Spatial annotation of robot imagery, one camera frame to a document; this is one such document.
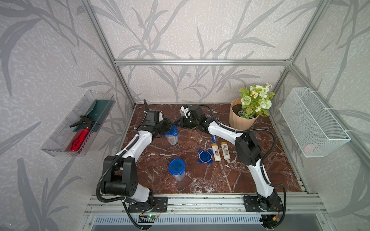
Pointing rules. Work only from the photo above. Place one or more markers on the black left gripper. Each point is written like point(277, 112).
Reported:
point(168, 125)

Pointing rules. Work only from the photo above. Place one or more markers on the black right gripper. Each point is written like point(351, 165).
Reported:
point(182, 122)

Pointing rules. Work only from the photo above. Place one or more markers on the clear container blue lid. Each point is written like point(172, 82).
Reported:
point(172, 136)
point(177, 169)

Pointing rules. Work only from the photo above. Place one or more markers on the clear container blue lid front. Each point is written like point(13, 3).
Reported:
point(177, 169)

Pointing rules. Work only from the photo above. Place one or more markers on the white shampoo bottle yellow cap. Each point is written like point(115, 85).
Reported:
point(216, 152)

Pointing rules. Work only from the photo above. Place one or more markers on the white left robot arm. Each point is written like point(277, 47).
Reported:
point(119, 180)

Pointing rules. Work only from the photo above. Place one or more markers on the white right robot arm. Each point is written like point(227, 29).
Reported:
point(248, 149)

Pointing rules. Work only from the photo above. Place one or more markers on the beige ribbed flower pot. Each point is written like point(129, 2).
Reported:
point(237, 122)

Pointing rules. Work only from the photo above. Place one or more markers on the green mat in tray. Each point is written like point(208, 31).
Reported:
point(98, 111)

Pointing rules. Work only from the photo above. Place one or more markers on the green white artificial flowers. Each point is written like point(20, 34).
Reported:
point(255, 101)

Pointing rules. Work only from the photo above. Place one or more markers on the red spray bottle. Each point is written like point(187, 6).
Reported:
point(81, 134)

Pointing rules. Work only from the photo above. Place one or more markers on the clear plastic wall tray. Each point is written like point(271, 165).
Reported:
point(58, 142)

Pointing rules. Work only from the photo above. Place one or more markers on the aluminium frame post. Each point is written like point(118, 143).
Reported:
point(95, 24)

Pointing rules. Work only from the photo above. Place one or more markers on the white wire mesh basket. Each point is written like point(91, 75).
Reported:
point(315, 129)

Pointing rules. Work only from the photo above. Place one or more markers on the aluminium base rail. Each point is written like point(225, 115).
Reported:
point(301, 211)

